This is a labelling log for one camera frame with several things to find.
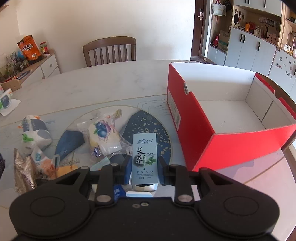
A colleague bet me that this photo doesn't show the silver foil snack bag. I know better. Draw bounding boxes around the silver foil snack bag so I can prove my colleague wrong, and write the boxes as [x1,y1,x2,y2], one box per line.
[14,148,37,194]

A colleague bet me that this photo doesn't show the brown wooden chair far side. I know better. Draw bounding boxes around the brown wooden chair far side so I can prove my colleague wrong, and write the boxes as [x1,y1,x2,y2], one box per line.
[82,36,137,67]

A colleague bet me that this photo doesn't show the white sideboard cabinet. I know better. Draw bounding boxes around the white sideboard cabinet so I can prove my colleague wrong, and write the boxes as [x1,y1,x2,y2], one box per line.
[1,49,60,91]

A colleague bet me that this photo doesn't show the white packet orange print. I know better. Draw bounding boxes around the white packet orange print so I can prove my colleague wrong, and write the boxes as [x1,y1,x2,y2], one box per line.
[31,146,60,180]

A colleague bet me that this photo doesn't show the hanging tote bag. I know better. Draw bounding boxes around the hanging tote bag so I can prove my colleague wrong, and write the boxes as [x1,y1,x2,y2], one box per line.
[211,0,226,16]

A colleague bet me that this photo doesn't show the dark wooden door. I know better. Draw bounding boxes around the dark wooden door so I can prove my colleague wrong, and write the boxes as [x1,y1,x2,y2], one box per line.
[191,0,207,57]

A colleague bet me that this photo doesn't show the blueberry snack plastic bag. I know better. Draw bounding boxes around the blueberry snack plastic bag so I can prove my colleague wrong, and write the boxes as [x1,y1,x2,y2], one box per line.
[77,109,132,163]

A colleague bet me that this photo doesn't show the white tissue packs on table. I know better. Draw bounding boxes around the white tissue packs on table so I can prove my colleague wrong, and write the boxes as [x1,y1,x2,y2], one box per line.
[0,88,21,116]

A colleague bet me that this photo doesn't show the orange snack bag on sideboard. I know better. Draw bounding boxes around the orange snack bag on sideboard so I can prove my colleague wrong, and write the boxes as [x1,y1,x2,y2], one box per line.
[17,35,42,62]

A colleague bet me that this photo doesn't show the grey wall cabinet unit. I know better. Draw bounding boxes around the grey wall cabinet unit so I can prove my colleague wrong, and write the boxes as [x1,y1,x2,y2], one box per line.
[206,1,295,95]

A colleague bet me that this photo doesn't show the red cardboard box white inside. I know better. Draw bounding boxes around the red cardboard box white inside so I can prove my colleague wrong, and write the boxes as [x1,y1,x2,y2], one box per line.
[167,62,295,171]

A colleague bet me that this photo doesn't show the light blue herbal product box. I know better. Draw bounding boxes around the light blue herbal product box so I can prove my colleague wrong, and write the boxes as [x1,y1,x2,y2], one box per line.
[131,133,159,192]

